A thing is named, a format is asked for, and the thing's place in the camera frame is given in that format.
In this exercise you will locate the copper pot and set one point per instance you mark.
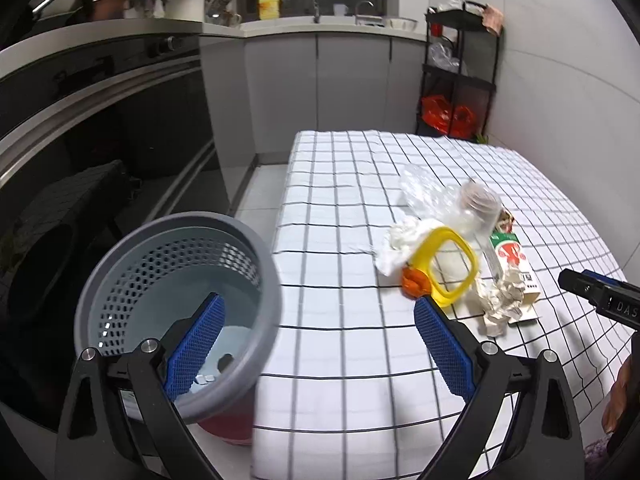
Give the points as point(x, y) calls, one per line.
point(107, 7)

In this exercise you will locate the white plastic bag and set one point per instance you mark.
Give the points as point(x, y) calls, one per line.
point(452, 5)

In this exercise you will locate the clear crumpled plastic bag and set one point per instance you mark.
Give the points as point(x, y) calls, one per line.
point(420, 185)

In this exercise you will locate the clear plastic bag on rack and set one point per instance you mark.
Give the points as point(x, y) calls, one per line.
point(445, 57)

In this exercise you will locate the red can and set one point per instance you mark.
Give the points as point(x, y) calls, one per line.
point(436, 29)

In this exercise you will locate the red plastic bag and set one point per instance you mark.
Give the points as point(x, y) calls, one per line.
point(435, 112)
point(462, 120)

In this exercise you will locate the black metal shelf rack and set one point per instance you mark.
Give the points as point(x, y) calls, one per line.
point(425, 60)

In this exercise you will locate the pink checked cloth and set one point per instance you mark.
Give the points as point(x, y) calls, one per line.
point(492, 19)

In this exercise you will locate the grey perforated plastic basket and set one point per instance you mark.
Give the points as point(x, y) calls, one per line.
point(125, 245)

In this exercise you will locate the white cup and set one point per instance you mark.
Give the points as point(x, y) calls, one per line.
point(340, 10)

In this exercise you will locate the green red milk carton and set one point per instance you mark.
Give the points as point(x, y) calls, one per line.
point(512, 255)

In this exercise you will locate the person's right hand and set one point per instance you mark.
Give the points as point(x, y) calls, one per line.
point(620, 400)

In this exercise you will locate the grey kitchen cabinet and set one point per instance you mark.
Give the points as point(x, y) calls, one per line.
point(280, 90)

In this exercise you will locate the black glass oven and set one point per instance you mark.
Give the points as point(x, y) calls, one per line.
point(100, 125)

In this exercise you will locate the steel kitchen faucet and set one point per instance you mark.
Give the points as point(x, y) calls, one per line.
point(315, 5)

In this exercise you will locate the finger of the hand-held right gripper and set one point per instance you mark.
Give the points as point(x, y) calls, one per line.
point(605, 278)
point(575, 282)

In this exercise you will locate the orange peel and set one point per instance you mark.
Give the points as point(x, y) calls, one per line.
point(414, 282)

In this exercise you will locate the yellow detergent bottle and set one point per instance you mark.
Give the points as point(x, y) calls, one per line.
point(268, 7)

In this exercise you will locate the white tissue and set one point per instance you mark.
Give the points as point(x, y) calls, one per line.
point(400, 242)

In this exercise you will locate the clear plastic cup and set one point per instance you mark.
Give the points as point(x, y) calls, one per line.
point(480, 212)

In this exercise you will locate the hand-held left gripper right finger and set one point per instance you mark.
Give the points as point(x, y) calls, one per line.
point(442, 345)

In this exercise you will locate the crumpled white paper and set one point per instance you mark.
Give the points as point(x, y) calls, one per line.
point(500, 305)

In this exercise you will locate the black white checked tablecloth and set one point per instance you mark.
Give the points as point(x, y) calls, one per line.
point(340, 200)

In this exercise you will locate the brown snack wrapper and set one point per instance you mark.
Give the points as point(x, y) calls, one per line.
point(506, 220)

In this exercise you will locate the curved steel faucet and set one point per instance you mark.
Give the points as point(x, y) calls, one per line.
point(364, 6)

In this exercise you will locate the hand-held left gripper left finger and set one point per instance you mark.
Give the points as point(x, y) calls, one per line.
point(200, 340)

